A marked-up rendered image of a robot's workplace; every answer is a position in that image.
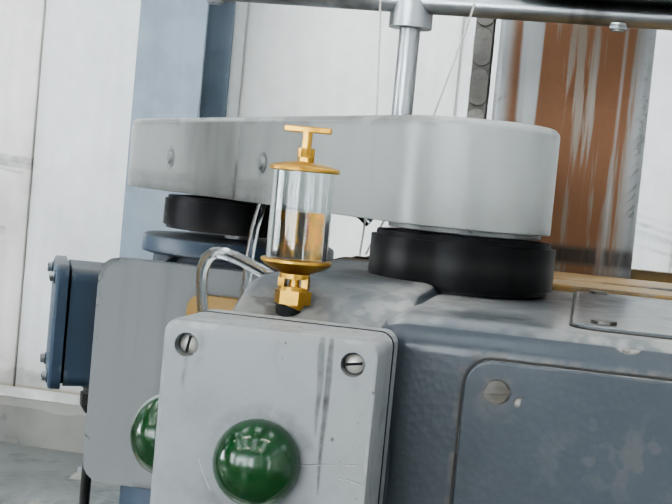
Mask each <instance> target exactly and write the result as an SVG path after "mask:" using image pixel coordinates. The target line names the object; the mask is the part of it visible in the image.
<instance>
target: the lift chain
mask: <svg viewBox="0 0 672 504"><path fill-rule="evenodd" d="M496 20H497V19H489V18H477V19H476V29H475V36H474V46H473V59H472V69H471V77H470V87H469V99H468V109H467V118H478V119H487V108H488V100H489V90H490V80H491V79H490V78H491V68H492V60H493V50H494V38H495V28H496Z"/></svg>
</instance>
